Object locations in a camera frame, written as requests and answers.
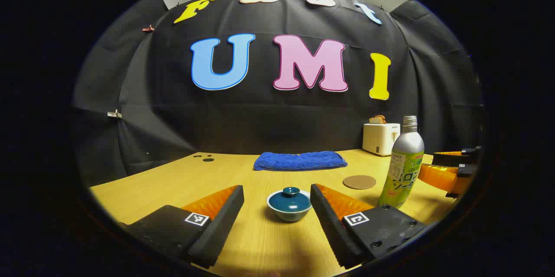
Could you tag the metal backdrop clip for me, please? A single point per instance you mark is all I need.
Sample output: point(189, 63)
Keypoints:
point(114, 114)

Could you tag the toast slice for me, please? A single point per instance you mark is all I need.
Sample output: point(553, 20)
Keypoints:
point(373, 120)
point(382, 118)

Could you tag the black backdrop cloth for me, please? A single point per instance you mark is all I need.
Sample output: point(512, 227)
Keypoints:
point(260, 125)

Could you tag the round brown cork coaster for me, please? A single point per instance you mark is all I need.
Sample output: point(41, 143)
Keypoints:
point(359, 182)

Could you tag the copper backdrop clip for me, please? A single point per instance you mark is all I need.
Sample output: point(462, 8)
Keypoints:
point(148, 29)

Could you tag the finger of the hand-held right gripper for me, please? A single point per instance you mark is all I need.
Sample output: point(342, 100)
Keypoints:
point(451, 158)
point(438, 177)

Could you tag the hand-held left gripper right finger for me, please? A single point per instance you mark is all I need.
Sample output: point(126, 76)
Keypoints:
point(331, 233)

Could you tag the blue folded towel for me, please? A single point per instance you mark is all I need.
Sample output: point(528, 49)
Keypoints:
point(299, 161)

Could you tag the teal teacup lid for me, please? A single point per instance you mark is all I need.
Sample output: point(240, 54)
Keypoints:
point(289, 201)

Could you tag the white toaster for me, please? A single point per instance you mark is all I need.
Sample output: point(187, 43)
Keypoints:
point(378, 139)

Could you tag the teal teacup white inside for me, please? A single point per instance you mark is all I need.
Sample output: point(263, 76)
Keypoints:
point(288, 215)

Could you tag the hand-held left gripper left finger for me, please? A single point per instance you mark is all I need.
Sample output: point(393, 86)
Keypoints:
point(221, 225)

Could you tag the silver green water bottle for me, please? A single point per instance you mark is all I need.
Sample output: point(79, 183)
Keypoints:
point(405, 151)

